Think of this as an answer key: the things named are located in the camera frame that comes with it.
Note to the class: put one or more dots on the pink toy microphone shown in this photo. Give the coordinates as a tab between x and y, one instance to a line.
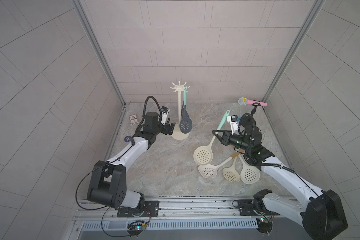
245	101

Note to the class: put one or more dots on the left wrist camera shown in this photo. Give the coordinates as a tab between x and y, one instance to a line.
165	115

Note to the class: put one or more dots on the small red white card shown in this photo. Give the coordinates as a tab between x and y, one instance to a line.
134	119

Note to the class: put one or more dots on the left green circuit board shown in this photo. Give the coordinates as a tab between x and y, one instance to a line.
137	227

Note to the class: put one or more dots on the aluminium mounting rail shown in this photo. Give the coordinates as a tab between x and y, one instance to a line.
215	213

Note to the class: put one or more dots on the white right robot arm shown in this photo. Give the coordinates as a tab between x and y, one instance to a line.
319	212

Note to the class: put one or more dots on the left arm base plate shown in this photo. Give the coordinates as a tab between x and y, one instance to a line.
149	209

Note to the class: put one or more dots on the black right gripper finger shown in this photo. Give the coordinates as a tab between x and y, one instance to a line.
220	137
215	132

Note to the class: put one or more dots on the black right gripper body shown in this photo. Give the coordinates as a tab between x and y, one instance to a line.
238	141

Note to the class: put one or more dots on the cream skimmer green handle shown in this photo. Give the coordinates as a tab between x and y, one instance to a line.
203	155

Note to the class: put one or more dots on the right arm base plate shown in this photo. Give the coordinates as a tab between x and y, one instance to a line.
247	208

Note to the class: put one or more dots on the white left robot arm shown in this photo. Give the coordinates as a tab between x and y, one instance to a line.
108	184

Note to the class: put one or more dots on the green circuit board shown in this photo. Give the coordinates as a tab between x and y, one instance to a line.
137	227
265	226

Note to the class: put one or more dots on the cream utensil rack stand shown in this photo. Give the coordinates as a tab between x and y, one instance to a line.
177	134

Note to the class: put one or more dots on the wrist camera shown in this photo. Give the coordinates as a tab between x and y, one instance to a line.
234	123
165	115

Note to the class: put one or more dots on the grey skimmer green handle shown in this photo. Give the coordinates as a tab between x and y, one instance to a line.
185	123

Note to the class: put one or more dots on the purple round sticker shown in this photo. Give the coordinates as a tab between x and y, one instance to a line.
128	139

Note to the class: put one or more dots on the right green circuit board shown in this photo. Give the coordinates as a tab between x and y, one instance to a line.
265	226

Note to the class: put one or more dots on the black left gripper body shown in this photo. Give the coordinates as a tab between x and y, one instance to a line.
162	129

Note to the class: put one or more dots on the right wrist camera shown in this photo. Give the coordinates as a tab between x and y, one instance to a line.
234	123

